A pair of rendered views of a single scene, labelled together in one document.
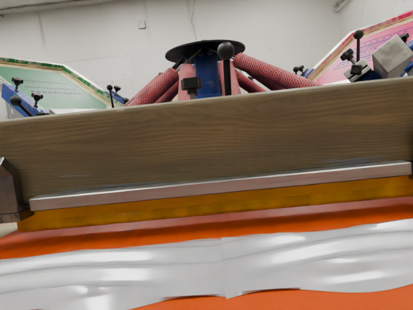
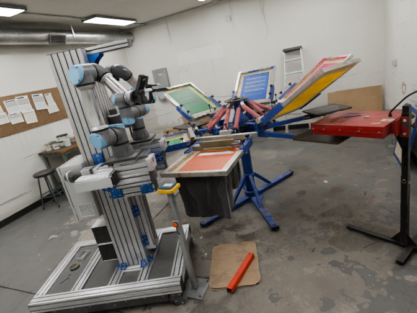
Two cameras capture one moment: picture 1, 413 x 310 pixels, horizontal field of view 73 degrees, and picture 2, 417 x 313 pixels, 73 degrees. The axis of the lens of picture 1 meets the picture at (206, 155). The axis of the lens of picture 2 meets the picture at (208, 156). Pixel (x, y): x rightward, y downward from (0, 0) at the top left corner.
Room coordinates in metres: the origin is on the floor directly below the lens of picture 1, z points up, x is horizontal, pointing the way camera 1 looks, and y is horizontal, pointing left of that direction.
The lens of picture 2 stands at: (-2.20, -0.95, 1.74)
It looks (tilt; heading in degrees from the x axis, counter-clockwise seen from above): 17 degrees down; 23
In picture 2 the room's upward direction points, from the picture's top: 12 degrees counter-clockwise
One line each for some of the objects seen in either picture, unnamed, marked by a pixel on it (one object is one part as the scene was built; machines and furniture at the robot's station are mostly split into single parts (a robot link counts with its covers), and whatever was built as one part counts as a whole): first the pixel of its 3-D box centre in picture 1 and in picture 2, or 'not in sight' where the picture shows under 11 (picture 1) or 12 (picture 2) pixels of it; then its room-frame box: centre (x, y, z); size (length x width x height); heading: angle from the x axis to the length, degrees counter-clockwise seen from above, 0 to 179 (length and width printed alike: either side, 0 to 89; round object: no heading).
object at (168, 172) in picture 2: not in sight; (210, 156); (0.03, 0.00, 0.97); 0.79 x 0.58 x 0.04; 178
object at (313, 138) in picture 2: not in sight; (286, 135); (0.73, -0.60, 0.91); 1.34 x 0.40 x 0.08; 58
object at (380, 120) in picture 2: not in sight; (359, 123); (0.33, -1.24, 1.06); 0.61 x 0.46 x 0.12; 58
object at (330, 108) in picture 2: not in sight; (293, 119); (1.40, -0.63, 0.91); 1.34 x 0.40 x 0.08; 118
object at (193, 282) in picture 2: not in sight; (182, 240); (-0.53, 0.14, 0.48); 0.22 x 0.22 x 0.96; 88
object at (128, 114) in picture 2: not in sight; (128, 114); (-0.77, 0.13, 1.56); 0.11 x 0.08 x 0.11; 173
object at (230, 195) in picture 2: not in sight; (234, 182); (-0.04, -0.20, 0.74); 0.46 x 0.04 x 0.42; 178
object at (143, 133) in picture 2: not in sight; (139, 132); (-0.15, 0.54, 1.31); 0.15 x 0.15 x 0.10
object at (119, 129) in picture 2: not in sight; (116, 133); (-0.62, 0.38, 1.42); 0.13 x 0.12 x 0.14; 173
